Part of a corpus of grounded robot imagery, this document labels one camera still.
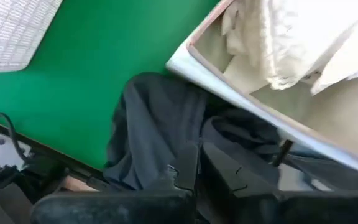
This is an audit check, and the cream textured garment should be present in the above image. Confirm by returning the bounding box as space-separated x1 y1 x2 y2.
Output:
220 0 358 91

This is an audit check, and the smooth white cloth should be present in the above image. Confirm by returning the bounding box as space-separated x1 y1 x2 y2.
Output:
309 6 358 96

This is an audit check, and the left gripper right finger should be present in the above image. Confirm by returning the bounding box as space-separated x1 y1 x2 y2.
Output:
200 141 280 200

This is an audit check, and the dark navy garment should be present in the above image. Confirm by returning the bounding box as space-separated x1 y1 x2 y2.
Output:
103 72 358 194

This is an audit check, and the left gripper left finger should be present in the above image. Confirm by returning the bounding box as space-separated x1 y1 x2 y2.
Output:
165 141 201 195

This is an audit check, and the green table mat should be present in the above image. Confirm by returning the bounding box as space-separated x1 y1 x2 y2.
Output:
0 0 221 171

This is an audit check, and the white plastic laundry basket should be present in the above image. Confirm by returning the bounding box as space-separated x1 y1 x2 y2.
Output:
0 0 64 75

